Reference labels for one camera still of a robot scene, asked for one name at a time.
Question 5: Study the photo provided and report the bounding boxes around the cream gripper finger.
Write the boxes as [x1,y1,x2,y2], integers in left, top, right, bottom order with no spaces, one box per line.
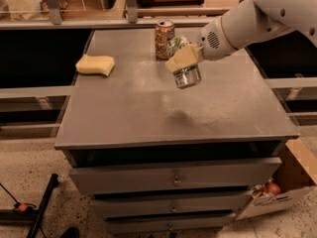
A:
[165,44,202,72]

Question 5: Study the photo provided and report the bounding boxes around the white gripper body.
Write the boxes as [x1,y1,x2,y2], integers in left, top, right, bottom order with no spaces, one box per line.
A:
[197,17,237,60]

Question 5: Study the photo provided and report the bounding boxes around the silver green 7up can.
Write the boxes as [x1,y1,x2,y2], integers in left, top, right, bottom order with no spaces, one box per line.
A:
[167,36,201,89]

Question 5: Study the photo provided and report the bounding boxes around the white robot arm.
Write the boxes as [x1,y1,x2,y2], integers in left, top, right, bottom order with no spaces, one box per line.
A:
[165,0,317,73]

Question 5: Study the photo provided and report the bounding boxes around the orange patterned soda can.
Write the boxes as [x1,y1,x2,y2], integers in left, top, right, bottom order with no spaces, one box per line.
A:
[155,20,175,60]

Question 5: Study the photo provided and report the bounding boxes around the yellow sponge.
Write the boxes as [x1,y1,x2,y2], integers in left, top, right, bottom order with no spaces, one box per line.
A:
[75,55,115,76]

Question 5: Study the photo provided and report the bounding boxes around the grey drawer cabinet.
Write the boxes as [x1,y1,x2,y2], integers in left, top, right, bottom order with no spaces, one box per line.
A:
[55,29,298,234]

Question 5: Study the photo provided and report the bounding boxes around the cardboard box with items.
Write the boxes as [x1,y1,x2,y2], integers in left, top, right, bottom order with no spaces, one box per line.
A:
[237,139,317,220]

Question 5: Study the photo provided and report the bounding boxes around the black stand leg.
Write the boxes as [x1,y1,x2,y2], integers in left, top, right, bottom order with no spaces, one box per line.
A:
[27,174,58,238]

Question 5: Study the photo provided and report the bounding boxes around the metal railing frame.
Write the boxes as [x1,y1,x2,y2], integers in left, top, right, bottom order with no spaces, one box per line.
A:
[0,0,243,30]

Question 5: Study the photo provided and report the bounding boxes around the orange clamp with cable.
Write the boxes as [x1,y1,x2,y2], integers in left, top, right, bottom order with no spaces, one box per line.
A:
[0,182,37,214]

